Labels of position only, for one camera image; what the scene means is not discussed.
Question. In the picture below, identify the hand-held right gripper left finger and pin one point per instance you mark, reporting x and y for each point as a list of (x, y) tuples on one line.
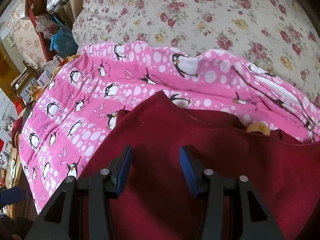
[(123, 170)]

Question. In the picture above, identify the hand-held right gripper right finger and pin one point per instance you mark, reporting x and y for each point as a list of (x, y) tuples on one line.
[(187, 170)]

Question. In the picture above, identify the dark red fleece garment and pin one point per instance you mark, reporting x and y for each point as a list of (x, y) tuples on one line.
[(225, 155)]

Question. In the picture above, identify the pink penguin print blanket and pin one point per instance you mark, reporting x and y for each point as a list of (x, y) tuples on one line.
[(87, 105)]

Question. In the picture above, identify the yellow cloth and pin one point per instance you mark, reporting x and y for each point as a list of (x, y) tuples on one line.
[(258, 128)]

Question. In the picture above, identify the blue cloth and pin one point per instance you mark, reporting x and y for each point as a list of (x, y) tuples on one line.
[(12, 195)]

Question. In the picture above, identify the white box with barcode label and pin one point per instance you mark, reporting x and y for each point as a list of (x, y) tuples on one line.
[(45, 78)]

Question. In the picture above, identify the blue bag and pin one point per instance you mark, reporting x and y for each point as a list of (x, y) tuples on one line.
[(62, 40)]

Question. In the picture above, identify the floral print quilt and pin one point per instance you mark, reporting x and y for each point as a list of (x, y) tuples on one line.
[(200, 17)]

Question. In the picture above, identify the red chair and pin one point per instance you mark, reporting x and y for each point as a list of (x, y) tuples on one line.
[(41, 40)]

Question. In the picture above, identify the floral print cloth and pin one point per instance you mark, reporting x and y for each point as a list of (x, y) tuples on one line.
[(25, 37)]

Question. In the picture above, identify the orange bag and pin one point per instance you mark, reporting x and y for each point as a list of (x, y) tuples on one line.
[(36, 1)]

